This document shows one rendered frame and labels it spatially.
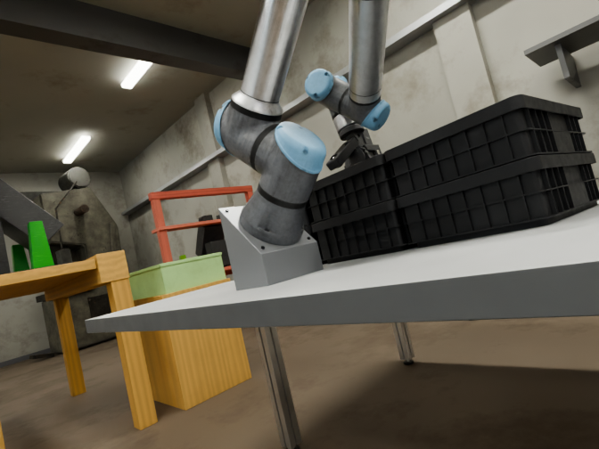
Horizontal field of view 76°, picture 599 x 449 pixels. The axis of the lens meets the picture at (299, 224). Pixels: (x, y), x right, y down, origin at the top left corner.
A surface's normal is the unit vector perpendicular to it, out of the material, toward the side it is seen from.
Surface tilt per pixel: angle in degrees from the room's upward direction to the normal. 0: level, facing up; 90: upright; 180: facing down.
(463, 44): 90
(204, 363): 90
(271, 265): 90
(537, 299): 90
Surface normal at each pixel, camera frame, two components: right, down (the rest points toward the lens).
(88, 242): 0.76, -0.22
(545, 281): -0.69, 0.11
